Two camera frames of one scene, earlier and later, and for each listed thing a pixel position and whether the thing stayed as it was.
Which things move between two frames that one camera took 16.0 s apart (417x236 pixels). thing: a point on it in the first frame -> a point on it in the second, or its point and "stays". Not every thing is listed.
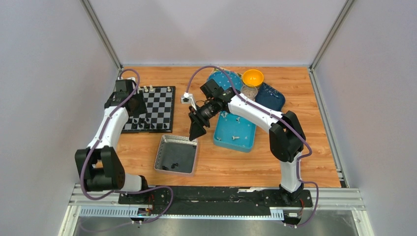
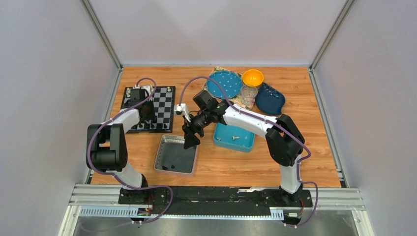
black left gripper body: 139,104 -> 150,110
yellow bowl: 252,77 stays
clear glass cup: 250,91 stays
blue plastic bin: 234,132 stays
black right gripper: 198,122 -> 191,140
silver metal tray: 176,155 stays
